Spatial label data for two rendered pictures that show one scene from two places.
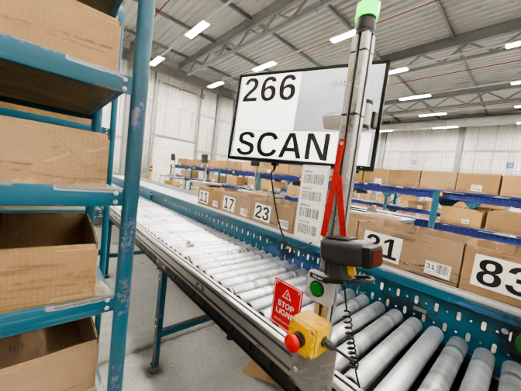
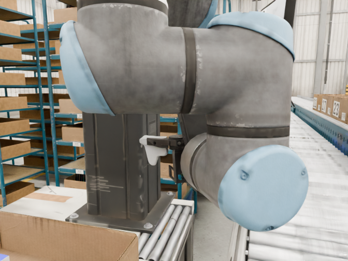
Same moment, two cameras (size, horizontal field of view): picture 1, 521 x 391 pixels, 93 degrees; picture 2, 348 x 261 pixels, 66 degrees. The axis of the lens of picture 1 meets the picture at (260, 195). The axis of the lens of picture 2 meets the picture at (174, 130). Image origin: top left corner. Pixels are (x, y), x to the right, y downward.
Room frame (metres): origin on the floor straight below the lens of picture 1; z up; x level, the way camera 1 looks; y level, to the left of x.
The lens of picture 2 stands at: (-0.38, -1.13, 1.13)
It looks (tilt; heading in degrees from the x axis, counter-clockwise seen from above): 9 degrees down; 60
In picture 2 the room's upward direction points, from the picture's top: straight up
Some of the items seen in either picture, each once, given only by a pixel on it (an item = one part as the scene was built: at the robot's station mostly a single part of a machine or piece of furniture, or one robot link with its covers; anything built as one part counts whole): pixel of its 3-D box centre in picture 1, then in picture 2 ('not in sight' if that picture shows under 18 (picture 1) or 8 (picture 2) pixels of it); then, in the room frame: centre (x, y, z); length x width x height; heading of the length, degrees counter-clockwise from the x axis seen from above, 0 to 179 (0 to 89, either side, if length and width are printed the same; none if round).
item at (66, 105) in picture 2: not in sight; (95, 105); (0.11, 0.88, 0.99); 0.40 x 0.30 x 0.10; 130
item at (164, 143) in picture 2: not in sight; (166, 142); (-0.14, -0.69, 1.02); 0.09 x 0.05 x 0.02; 112
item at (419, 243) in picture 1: (412, 247); not in sight; (1.11, -0.72, 0.97); 0.39 x 0.29 x 0.17; 42
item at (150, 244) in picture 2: not in sight; (159, 229); (-0.07, -0.52, 0.74); 0.28 x 0.02 x 0.02; 46
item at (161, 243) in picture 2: not in sight; (168, 230); (-0.05, -0.54, 0.74); 0.28 x 0.02 x 0.02; 46
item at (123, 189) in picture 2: not in sight; (125, 156); (-0.11, -0.37, 0.91); 0.26 x 0.26 x 0.33; 46
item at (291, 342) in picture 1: (295, 340); not in sight; (0.53, -0.12, 0.84); 0.04 x 0.04 x 0.04; 42
